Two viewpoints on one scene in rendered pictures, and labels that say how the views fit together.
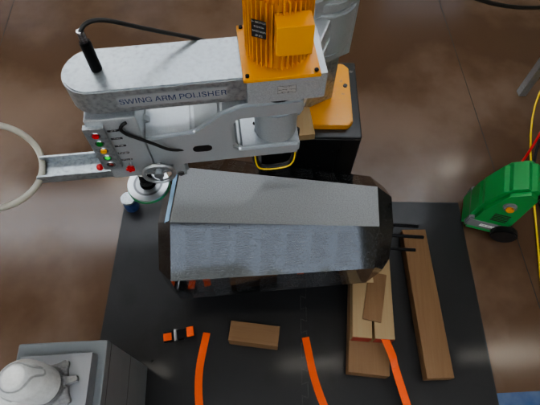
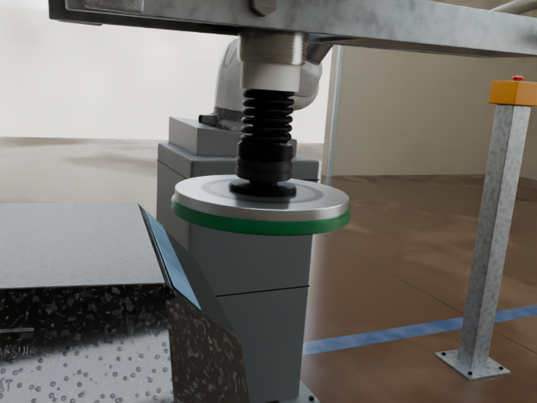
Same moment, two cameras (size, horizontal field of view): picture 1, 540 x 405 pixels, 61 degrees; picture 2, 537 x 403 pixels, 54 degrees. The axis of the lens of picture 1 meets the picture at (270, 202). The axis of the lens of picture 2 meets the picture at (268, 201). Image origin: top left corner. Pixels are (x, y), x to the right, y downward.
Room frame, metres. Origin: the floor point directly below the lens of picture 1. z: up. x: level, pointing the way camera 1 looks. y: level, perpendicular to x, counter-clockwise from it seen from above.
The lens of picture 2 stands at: (1.80, 0.40, 1.00)
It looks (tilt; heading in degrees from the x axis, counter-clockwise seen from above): 12 degrees down; 158
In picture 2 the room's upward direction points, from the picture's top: 4 degrees clockwise
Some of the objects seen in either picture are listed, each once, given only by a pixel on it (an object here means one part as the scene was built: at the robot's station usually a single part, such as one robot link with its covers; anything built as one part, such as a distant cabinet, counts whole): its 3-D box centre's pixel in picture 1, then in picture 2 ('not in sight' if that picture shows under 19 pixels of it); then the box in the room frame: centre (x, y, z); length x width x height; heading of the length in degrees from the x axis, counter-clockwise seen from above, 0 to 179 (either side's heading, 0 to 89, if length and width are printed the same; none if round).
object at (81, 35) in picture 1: (88, 51); not in sight; (1.20, 0.63, 1.78); 0.04 x 0.04 x 0.17
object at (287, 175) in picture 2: not in sight; (264, 172); (1.20, 0.63, 0.90); 0.07 x 0.07 x 0.01
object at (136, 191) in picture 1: (148, 183); (262, 194); (1.20, 0.63, 0.87); 0.21 x 0.21 x 0.01
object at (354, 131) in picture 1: (305, 133); not in sight; (1.91, -0.24, 0.37); 0.66 x 0.66 x 0.74; 0
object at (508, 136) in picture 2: not in sight; (493, 230); (0.36, 1.89, 0.54); 0.20 x 0.20 x 1.09; 0
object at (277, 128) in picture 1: (275, 112); not in sight; (1.30, -0.02, 1.34); 0.19 x 0.19 x 0.20
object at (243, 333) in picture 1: (254, 335); not in sight; (0.60, 0.09, 0.07); 0.30 x 0.12 x 0.12; 84
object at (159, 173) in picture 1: (159, 166); not in sight; (1.10, 0.50, 1.20); 0.15 x 0.10 x 0.15; 98
